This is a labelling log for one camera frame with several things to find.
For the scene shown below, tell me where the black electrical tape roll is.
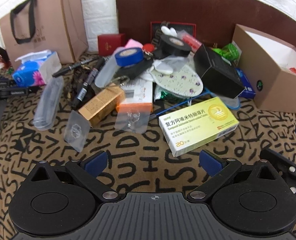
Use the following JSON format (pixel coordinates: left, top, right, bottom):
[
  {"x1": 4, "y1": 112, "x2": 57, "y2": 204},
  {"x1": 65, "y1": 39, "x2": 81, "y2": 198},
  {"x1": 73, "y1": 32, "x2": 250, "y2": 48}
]
[{"x1": 159, "y1": 34, "x2": 192, "y2": 57}]

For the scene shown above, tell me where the clear plastic case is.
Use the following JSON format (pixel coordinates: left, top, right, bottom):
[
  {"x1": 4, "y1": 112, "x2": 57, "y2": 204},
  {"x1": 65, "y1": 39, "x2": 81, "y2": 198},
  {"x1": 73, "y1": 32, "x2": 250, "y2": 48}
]
[{"x1": 33, "y1": 76, "x2": 64, "y2": 131}]

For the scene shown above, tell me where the black product box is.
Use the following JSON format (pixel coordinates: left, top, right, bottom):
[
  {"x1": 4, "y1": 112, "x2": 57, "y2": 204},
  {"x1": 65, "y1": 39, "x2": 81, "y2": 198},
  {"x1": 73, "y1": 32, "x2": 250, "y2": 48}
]
[{"x1": 193, "y1": 44, "x2": 245, "y2": 99}]

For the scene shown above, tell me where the green plastic toy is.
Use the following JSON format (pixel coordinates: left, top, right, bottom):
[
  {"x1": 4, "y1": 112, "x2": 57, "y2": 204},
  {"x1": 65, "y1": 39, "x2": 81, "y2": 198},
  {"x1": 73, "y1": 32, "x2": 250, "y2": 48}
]
[{"x1": 212, "y1": 43, "x2": 241, "y2": 62}]

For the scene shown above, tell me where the floral white insole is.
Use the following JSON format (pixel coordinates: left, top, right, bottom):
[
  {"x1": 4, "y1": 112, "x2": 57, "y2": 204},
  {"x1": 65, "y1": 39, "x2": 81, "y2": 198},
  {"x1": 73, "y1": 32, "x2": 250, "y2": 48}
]
[{"x1": 151, "y1": 64, "x2": 204, "y2": 98}]

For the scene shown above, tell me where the small red jewelry box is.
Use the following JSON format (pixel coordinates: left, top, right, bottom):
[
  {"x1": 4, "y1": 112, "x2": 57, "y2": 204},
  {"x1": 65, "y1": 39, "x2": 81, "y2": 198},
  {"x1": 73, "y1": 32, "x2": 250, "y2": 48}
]
[{"x1": 98, "y1": 34, "x2": 126, "y2": 56}]

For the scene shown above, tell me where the brown paper shopping bag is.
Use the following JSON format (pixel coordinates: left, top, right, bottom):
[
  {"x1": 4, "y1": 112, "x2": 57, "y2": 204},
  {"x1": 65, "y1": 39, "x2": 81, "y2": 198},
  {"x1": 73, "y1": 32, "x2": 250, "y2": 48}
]
[{"x1": 0, "y1": 0, "x2": 88, "y2": 69}]

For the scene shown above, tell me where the blue tissue pack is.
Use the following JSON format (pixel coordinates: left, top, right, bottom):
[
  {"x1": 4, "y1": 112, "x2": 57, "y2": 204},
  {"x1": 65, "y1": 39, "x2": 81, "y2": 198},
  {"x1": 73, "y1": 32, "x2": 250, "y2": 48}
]
[{"x1": 13, "y1": 50, "x2": 62, "y2": 87}]

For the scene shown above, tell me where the frosted plastic tube case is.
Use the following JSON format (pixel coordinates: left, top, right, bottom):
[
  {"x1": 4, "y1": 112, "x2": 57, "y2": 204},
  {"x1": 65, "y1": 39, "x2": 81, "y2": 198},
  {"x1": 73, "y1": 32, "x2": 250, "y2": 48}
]
[{"x1": 94, "y1": 55, "x2": 119, "y2": 88}]

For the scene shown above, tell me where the brown cardboard storage box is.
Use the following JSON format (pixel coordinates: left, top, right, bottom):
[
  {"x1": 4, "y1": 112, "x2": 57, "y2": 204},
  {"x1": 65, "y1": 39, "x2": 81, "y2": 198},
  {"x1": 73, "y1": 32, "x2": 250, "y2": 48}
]
[{"x1": 232, "y1": 24, "x2": 296, "y2": 113}]

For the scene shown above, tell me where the red open gift box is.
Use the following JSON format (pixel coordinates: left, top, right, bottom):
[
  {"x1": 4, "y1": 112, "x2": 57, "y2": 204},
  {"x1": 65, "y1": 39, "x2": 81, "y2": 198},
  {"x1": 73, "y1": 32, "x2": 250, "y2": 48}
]
[{"x1": 149, "y1": 21, "x2": 197, "y2": 46}]

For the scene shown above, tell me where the pink plastic item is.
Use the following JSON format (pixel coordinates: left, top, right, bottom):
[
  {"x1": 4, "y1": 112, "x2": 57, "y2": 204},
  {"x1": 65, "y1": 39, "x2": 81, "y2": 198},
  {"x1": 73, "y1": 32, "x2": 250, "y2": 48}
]
[{"x1": 125, "y1": 39, "x2": 143, "y2": 51}]

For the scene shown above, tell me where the black marker with barcode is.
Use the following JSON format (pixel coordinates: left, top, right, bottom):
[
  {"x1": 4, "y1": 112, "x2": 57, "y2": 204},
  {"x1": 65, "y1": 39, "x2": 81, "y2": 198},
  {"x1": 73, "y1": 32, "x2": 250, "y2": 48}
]
[{"x1": 72, "y1": 57, "x2": 105, "y2": 110}]

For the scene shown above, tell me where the dark red headboard panel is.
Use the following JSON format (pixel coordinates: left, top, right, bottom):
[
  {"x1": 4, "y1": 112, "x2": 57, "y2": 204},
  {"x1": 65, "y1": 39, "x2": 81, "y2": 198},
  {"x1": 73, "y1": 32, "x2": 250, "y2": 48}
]
[{"x1": 116, "y1": 0, "x2": 296, "y2": 47}]

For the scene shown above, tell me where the clear bag with hook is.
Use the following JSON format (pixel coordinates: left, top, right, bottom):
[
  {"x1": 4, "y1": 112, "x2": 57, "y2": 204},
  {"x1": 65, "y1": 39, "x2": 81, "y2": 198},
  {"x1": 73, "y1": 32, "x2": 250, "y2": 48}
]
[{"x1": 114, "y1": 103, "x2": 152, "y2": 134}]

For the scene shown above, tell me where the letter pattern table cloth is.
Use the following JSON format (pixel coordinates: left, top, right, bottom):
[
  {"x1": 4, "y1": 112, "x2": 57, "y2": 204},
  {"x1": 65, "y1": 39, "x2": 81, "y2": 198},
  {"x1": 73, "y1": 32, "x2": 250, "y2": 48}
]
[{"x1": 0, "y1": 92, "x2": 296, "y2": 239}]

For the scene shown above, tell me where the gold rectangular box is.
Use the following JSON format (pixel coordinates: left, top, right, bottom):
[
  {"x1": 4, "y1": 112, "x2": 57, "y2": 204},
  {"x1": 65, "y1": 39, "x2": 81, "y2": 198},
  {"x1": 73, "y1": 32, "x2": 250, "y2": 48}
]
[{"x1": 78, "y1": 86, "x2": 125, "y2": 127}]

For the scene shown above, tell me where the blue tape roll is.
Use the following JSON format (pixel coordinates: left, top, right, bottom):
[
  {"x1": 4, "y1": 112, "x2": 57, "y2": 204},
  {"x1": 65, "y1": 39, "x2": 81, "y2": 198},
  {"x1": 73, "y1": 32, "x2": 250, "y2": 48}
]
[{"x1": 114, "y1": 47, "x2": 144, "y2": 67}]

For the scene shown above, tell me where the blue medicine box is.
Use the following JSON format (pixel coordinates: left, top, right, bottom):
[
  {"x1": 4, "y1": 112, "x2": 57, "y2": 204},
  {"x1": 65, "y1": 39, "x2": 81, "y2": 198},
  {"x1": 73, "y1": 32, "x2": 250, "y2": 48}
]
[{"x1": 236, "y1": 68, "x2": 256, "y2": 99}]

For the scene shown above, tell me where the orange white box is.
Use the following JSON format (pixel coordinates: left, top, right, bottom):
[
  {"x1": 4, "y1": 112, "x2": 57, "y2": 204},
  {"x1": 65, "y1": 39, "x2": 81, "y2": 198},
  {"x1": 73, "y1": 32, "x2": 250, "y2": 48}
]
[{"x1": 117, "y1": 78, "x2": 153, "y2": 112}]

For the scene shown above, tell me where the brown monogram strap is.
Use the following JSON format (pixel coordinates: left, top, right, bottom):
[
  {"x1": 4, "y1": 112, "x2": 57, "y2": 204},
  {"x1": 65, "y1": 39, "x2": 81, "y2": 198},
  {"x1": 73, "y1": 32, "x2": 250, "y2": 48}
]
[{"x1": 63, "y1": 64, "x2": 94, "y2": 111}]

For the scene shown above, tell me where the black marker pen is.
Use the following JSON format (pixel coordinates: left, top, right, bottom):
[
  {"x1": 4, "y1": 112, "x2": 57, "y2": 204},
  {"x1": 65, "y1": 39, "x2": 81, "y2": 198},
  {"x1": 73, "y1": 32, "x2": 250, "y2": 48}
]
[{"x1": 52, "y1": 57, "x2": 98, "y2": 78}]

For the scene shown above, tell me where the clear adhesive hook pad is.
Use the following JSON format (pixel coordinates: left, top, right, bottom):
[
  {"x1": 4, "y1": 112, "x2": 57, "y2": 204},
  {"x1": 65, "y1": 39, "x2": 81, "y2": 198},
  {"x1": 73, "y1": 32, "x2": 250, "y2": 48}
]
[{"x1": 64, "y1": 111, "x2": 91, "y2": 152}]

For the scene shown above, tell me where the yellow medicine box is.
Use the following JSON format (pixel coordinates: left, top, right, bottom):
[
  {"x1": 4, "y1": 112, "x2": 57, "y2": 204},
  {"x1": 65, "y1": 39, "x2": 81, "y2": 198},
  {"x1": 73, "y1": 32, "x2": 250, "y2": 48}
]
[{"x1": 158, "y1": 97, "x2": 239, "y2": 157}]

